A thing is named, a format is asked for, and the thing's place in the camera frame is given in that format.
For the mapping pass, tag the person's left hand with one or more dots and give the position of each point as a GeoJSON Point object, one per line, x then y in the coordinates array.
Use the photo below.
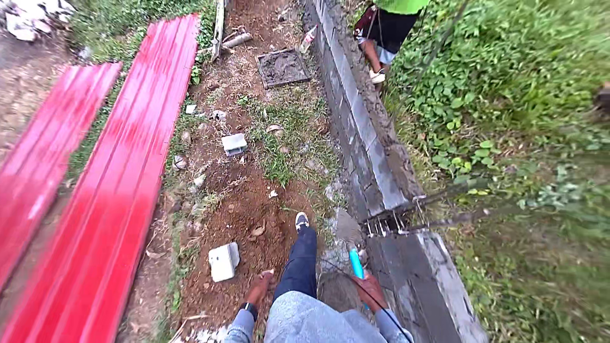
{"type": "Point", "coordinates": [258, 288]}

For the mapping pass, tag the person's right hand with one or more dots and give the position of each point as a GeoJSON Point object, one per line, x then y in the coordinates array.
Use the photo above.
{"type": "Point", "coordinates": [371, 289]}

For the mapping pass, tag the person's right fingers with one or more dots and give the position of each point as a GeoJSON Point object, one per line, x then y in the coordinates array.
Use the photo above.
{"type": "Point", "coordinates": [362, 282]}

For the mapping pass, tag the person's left fingers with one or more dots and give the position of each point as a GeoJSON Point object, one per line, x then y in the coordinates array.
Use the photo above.
{"type": "Point", "coordinates": [268, 275]}

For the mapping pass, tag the person's right forearm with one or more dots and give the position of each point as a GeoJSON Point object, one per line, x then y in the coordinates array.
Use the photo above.
{"type": "Point", "coordinates": [391, 327]}

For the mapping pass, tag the person's left forearm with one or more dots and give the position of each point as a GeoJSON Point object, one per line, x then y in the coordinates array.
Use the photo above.
{"type": "Point", "coordinates": [242, 327]}

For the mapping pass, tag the person's legs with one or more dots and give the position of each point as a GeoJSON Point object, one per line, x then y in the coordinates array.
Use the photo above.
{"type": "Point", "coordinates": [300, 267]}

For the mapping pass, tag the brown dry leaf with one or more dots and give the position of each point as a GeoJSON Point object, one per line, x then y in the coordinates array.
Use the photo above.
{"type": "Point", "coordinates": [258, 231]}

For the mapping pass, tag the whitish concrete block chunk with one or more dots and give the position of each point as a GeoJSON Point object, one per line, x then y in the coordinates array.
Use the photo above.
{"type": "Point", "coordinates": [223, 263]}

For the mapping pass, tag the person's body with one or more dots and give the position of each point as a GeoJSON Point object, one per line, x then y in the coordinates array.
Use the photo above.
{"type": "Point", "coordinates": [309, 321]}

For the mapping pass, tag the steel rebar with stirrups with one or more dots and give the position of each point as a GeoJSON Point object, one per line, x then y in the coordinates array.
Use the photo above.
{"type": "Point", "coordinates": [448, 221]}

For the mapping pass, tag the white-grey hollow block piece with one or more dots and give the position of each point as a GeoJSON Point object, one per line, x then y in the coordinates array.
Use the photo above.
{"type": "Point", "coordinates": [234, 142]}

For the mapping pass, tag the long red corrugated metal sheet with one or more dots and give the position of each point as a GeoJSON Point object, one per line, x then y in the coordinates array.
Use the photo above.
{"type": "Point", "coordinates": [117, 176]}

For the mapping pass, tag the small white stone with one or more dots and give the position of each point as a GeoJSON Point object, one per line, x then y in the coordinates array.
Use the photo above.
{"type": "Point", "coordinates": [190, 109]}

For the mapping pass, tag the square mortar tray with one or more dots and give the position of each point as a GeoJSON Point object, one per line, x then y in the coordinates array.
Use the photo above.
{"type": "Point", "coordinates": [268, 81]}

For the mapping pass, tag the green plants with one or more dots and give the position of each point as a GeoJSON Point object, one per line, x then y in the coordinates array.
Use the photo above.
{"type": "Point", "coordinates": [476, 114]}

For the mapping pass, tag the wet grey mortar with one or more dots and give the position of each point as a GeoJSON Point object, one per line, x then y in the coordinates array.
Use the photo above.
{"type": "Point", "coordinates": [282, 66]}

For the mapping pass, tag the short grey log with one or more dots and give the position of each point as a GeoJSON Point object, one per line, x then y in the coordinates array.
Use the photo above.
{"type": "Point", "coordinates": [237, 40]}

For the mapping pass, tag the plastic bottle with red label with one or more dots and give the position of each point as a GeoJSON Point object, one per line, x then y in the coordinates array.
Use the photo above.
{"type": "Point", "coordinates": [307, 40]}

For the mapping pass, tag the short red corrugated metal sheet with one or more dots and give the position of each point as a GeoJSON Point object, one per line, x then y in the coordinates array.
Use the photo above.
{"type": "Point", "coordinates": [56, 138]}

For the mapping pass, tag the pile of white debris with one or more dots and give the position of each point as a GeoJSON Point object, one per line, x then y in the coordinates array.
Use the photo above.
{"type": "Point", "coordinates": [28, 17]}

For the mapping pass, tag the grey concrete block wall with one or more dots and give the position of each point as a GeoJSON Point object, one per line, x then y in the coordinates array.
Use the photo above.
{"type": "Point", "coordinates": [361, 133]}

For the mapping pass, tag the weathered wooden post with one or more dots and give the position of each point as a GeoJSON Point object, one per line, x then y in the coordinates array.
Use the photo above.
{"type": "Point", "coordinates": [218, 28]}

